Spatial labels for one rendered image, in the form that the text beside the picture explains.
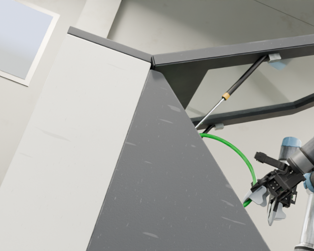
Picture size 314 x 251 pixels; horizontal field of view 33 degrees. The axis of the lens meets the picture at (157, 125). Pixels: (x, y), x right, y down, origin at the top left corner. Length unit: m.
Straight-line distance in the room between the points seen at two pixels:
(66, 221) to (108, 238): 0.12
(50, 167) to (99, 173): 0.14
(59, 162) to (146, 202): 0.27
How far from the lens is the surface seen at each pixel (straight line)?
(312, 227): 2.48
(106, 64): 1.64
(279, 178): 1.76
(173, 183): 1.53
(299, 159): 1.75
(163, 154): 1.55
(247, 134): 5.29
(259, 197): 1.78
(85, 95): 1.59
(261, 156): 1.81
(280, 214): 2.05
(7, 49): 5.07
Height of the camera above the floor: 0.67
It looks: 22 degrees up
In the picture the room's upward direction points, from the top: 18 degrees clockwise
